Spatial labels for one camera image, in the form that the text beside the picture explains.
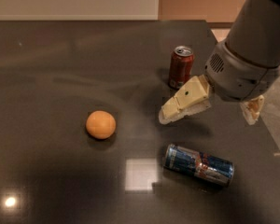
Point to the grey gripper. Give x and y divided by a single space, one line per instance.
241 76

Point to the blue silver redbull can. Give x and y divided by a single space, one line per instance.
201 165

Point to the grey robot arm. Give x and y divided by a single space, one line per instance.
255 35

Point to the red soda can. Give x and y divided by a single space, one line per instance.
182 59

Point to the orange fruit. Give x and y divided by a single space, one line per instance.
100 124

